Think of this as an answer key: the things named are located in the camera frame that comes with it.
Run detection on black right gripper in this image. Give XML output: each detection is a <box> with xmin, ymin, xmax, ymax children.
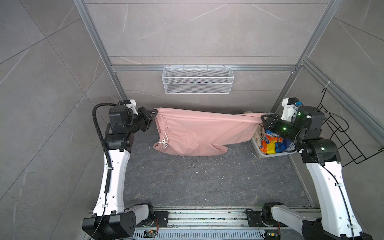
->
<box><xmin>262</xmin><ymin>113</ymin><xmax>305</xmax><ymax>145</ymax></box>

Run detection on pink drawstring shorts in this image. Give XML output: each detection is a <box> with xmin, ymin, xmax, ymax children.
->
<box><xmin>153</xmin><ymin>108</ymin><xmax>262</xmax><ymax>157</ymax></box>

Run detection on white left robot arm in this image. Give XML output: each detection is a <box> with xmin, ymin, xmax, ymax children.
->
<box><xmin>82</xmin><ymin>100</ymin><xmax>158</xmax><ymax>240</ymax></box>

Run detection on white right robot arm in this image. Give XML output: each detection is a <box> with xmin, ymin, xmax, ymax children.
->
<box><xmin>261</xmin><ymin>106</ymin><xmax>372</xmax><ymax>240</ymax></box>

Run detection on multicolour orange blue shorts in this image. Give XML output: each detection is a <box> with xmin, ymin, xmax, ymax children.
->
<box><xmin>259</xmin><ymin>131</ymin><xmax>296</xmax><ymax>155</ymax></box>

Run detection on white plastic laundry basket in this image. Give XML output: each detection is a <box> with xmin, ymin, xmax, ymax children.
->
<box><xmin>251</xmin><ymin>122</ymin><xmax>296</xmax><ymax>158</ymax></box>

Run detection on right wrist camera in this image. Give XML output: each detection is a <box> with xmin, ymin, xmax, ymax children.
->
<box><xmin>281</xmin><ymin>98</ymin><xmax>303</xmax><ymax>123</ymax></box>

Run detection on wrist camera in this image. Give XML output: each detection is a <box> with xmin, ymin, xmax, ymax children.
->
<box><xmin>281</xmin><ymin>98</ymin><xmax>303</xmax><ymax>123</ymax></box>
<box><xmin>123</xmin><ymin>100</ymin><xmax>138</xmax><ymax>115</ymax></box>

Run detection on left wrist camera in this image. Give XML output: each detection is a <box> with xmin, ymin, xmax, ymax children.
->
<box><xmin>123</xmin><ymin>100</ymin><xmax>138</xmax><ymax>115</ymax></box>

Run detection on white wire wall basket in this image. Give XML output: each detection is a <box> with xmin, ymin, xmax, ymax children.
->
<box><xmin>162</xmin><ymin>67</ymin><xmax>234</xmax><ymax>95</ymax></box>

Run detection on black wire hook rack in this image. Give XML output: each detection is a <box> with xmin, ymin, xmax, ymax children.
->
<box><xmin>318</xmin><ymin>88</ymin><xmax>384</xmax><ymax>167</ymax></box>

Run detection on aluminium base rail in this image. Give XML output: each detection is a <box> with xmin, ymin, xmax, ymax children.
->
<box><xmin>83</xmin><ymin>206</ymin><xmax>331</xmax><ymax>240</ymax></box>

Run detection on aluminium frame post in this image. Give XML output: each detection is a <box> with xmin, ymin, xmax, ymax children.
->
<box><xmin>74</xmin><ymin>0</ymin><xmax>128</xmax><ymax>101</ymax></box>

